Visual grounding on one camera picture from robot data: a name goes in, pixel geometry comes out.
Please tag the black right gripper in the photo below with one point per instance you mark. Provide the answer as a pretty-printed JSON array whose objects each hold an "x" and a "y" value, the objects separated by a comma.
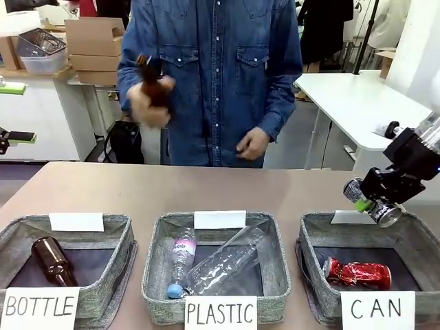
[{"x": 405, "y": 182}]

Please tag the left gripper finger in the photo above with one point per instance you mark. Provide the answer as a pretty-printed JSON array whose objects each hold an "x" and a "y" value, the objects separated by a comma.
[
  {"x": 20, "y": 137},
  {"x": 13, "y": 90}
]

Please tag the black silver drink can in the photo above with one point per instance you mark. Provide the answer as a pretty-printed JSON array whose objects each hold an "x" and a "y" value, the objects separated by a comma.
[{"x": 385, "y": 213}]

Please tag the crushed red can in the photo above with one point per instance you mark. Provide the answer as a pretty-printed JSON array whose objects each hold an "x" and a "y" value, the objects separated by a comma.
[{"x": 368, "y": 275}]

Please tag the brown glass bottle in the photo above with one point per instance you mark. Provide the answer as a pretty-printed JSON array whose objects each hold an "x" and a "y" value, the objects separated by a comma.
[
  {"x": 153, "y": 87},
  {"x": 49, "y": 256}
]

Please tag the small pink-label plastic bottle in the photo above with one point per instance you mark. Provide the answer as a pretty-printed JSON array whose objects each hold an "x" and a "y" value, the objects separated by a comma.
[{"x": 182, "y": 254}]

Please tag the person left forearm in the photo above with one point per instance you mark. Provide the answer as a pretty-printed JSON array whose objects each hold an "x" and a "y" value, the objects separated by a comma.
[{"x": 282, "y": 110}]

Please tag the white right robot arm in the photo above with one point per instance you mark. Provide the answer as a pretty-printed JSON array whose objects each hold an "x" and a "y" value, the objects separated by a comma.
[{"x": 423, "y": 68}]

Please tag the person right forearm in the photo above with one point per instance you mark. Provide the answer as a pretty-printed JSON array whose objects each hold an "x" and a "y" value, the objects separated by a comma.
[{"x": 129, "y": 86}]

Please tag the white can basket rear sign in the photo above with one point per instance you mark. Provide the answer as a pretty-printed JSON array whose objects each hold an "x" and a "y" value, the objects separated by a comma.
[{"x": 347, "y": 217}]

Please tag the grey fabric can basket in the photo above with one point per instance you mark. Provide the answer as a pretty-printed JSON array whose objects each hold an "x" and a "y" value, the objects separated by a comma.
[{"x": 309, "y": 237}]

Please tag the white bottle basket rear sign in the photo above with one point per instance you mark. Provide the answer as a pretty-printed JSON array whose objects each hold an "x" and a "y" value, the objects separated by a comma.
[{"x": 75, "y": 221}]

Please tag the grey fabric plastic basket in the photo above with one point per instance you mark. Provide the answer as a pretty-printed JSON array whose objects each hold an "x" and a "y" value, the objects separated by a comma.
[{"x": 275, "y": 247}]

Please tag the white CAN paper sign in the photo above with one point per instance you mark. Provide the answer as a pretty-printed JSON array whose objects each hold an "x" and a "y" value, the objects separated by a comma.
[{"x": 378, "y": 323}]

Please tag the grey fabric bottle basket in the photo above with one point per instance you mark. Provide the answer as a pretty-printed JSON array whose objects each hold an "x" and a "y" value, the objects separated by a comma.
[{"x": 113, "y": 240}]

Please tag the white plastic basket rear sign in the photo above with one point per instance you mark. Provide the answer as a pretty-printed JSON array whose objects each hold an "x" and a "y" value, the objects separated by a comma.
[{"x": 220, "y": 220}]

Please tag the person right hand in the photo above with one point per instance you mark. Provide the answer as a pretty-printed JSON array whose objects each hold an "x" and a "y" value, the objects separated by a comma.
[{"x": 148, "y": 113}]

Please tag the person left hand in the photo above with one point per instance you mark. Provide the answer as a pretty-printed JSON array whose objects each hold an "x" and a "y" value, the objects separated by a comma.
[{"x": 252, "y": 142}]

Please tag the small brown cardboard box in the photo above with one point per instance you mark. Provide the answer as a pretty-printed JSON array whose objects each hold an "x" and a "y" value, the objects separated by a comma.
[{"x": 8, "y": 51}]

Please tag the clear plastic bin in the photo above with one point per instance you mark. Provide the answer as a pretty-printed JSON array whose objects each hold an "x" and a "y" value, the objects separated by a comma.
[{"x": 44, "y": 65}]

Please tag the white desk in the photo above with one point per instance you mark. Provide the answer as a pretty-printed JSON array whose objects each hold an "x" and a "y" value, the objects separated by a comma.
[{"x": 68, "y": 120}]

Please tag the grey mesh crate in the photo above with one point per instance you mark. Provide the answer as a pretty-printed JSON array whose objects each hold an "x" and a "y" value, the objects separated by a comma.
[{"x": 41, "y": 43}]

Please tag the flat cardboard box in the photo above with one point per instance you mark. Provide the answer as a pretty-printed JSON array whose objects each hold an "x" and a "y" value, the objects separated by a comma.
[
  {"x": 96, "y": 78},
  {"x": 93, "y": 63}
]

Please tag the large open cardboard box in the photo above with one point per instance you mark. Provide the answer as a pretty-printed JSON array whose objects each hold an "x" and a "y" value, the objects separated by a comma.
[{"x": 89, "y": 38}]

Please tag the black bag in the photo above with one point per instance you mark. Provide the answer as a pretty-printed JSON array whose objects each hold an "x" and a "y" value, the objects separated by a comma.
[{"x": 123, "y": 144}]

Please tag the white table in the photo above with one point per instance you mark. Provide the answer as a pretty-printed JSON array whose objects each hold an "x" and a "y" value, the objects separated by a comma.
[{"x": 343, "y": 103}]

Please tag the bystander in red clothes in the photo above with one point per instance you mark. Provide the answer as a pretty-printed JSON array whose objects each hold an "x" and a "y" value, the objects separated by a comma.
[{"x": 103, "y": 7}]

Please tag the black tripod pole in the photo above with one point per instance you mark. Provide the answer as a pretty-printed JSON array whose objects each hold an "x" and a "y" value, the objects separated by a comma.
[{"x": 366, "y": 38}]

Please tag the large clear plastic bottle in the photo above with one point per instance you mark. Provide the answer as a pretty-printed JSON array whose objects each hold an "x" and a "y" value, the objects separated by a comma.
[{"x": 223, "y": 264}]

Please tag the bystander in beige clothes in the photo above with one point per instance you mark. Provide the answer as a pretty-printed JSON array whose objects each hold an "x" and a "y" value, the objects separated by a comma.
[{"x": 388, "y": 20}]

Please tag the bystander in black clothes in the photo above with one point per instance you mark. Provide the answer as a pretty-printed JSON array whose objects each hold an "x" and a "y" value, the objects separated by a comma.
[{"x": 323, "y": 27}]

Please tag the white BOTTLE paper sign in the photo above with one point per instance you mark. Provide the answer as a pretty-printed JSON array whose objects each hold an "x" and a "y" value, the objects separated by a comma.
[{"x": 38, "y": 323}]

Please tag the white PLASTIC paper sign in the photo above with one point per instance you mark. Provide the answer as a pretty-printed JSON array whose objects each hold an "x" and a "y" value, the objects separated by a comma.
[{"x": 220, "y": 300}]

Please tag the person torso denim shirt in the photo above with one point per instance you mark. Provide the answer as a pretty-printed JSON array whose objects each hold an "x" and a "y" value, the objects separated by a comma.
[{"x": 213, "y": 86}]

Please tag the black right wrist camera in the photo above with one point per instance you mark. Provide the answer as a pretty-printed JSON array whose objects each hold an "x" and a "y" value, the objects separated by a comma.
[{"x": 402, "y": 148}]

